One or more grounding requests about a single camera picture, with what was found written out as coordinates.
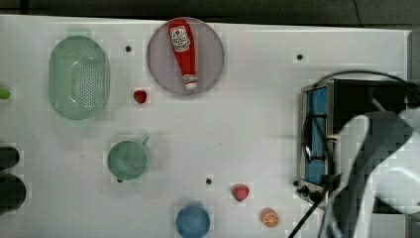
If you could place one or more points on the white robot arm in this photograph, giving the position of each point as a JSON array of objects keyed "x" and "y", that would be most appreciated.
[{"x": 373, "y": 172}]

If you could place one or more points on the black toaster oven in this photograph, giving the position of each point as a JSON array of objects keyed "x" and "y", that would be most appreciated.
[{"x": 326, "y": 108}]

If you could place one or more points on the grey round plate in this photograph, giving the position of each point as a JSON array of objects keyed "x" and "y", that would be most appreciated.
[{"x": 164, "y": 68}]

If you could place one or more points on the red plush strawberry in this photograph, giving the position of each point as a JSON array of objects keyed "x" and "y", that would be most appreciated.
[{"x": 240, "y": 192}]

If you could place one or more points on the red ketchup bottle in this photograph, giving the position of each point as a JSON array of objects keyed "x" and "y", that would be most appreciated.
[{"x": 183, "y": 46}]

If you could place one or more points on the green metal cup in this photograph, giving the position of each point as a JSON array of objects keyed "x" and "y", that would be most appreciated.
[{"x": 129, "y": 160}]

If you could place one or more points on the blue bowl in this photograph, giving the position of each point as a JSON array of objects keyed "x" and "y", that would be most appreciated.
[{"x": 192, "y": 221}]

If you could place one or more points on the orange slice toy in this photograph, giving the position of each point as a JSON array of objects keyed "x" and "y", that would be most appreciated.
[{"x": 269, "y": 218}]

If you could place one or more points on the green plastic colander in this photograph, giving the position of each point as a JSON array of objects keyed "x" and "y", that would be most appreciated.
[{"x": 79, "y": 74}]

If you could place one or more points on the black cylinder cup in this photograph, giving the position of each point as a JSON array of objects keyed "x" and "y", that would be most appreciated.
[{"x": 9, "y": 158}]

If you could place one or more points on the green spatula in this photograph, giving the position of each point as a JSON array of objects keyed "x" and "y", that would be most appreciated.
[{"x": 5, "y": 94}]

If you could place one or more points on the black utensil holder cup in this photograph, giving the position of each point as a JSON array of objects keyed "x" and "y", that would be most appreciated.
[{"x": 12, "y": 193}]

